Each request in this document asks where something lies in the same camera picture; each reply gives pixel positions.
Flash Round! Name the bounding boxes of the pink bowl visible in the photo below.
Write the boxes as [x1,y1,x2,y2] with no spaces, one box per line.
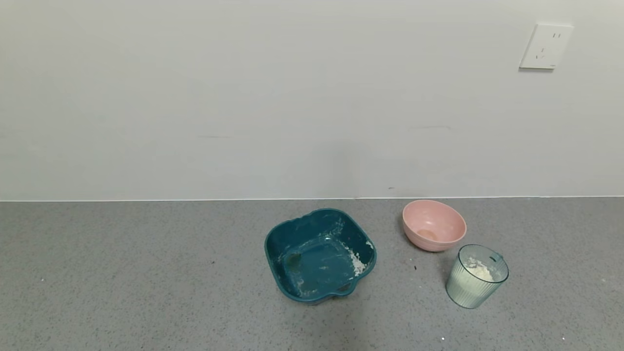
[402,199,467,253]

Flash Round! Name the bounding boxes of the teal square plastic tray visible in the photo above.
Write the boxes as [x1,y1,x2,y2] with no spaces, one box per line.
[264,208,377,305]

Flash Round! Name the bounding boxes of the clear ribbed plastic cup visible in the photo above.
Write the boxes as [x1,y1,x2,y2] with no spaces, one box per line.
[446,244,509,310]

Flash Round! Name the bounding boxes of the white wall socket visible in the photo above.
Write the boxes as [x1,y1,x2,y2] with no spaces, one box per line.
[519,23,574,70]

